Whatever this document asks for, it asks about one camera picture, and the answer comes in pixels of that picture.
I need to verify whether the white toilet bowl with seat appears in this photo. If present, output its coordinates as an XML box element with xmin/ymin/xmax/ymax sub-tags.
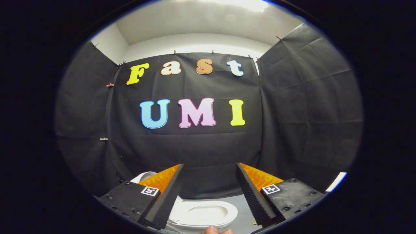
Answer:
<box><xmin>167</xmin><ymin>200</ymin><xmax>238</xmax><ymax>230</ymax></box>

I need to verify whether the black backdrop cloth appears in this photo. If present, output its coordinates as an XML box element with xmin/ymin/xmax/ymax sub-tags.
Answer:
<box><xmin>55</xmin><ymin>23</ymin><xmax>364</xmax><ymax>199</ymax></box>

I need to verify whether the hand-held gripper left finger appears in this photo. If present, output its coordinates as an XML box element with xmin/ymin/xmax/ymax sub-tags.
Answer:
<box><xmin>98</xmin><ymin>164</ymin><xmax>185</xmax><ymax>230</ymax></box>

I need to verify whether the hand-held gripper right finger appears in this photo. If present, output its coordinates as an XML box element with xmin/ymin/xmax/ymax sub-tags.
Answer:
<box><xmin>236</xmin><ymin>162</ymin><xmax>328</xmax><ymax>227</ymax></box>

